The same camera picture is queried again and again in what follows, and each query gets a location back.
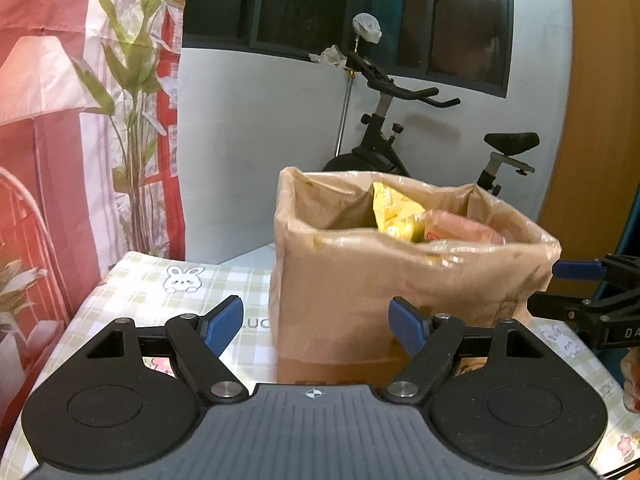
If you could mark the person's right hand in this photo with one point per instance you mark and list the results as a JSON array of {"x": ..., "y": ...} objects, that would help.
[{"x": 632, "y": 380}]

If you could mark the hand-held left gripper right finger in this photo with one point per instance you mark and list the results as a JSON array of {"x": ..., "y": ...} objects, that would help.
[{"x": 407, "y": 327}]

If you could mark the crumpled white rag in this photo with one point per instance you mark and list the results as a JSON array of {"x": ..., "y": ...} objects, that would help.
[{"x": 327, "y": 56}]

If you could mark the dark window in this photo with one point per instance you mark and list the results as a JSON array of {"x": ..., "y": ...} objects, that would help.
[{"x": 300, "y": 5}]

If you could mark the metal pole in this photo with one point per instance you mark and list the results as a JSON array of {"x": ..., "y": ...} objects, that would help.
[{"x": 343, "y": 110}]

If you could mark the white plastic bag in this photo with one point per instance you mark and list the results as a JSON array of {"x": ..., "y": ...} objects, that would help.
[{"x": 367, "y": 27}]

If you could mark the wooden door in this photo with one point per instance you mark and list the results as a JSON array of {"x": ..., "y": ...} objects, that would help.
[{"x": 600, "y": 110}]

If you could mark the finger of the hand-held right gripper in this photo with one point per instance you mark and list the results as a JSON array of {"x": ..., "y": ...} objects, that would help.
[
  {"x": 580, "y": 270},
  {"x": 555, "y": 306}
]

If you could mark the green checkered tablecloth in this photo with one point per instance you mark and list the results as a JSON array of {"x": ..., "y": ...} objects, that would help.
[{"x": 135, "y": 302}]

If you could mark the black exercise bike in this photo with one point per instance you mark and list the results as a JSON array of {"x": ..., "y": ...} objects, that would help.
[{"x": 372, "y": 160}]

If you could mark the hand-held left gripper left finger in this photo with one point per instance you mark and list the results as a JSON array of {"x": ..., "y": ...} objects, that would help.
[{"x": 222, "y": 327}]

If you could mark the cardboard box with plastic liner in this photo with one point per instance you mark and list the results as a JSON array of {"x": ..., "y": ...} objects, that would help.
[{"x": 350, "y": 280}]

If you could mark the yellow snack packet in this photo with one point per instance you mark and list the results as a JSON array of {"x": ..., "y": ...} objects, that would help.
[{"x": 395, "y": 210}]

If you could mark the pink snack packet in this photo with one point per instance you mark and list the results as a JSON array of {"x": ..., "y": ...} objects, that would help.
[{"x": 460, "y": 227}]

